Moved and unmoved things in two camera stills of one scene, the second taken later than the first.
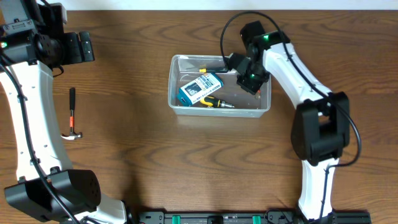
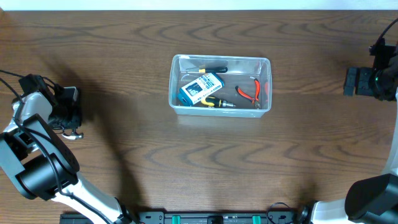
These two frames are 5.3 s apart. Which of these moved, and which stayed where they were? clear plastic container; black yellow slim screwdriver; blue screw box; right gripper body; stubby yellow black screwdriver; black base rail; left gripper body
Moved: right gripper body; left gripper body; black yellow slim screwdriver
Stayed: stubby yellow black screwdriver; black base rail; blue screw box; clear plastic container
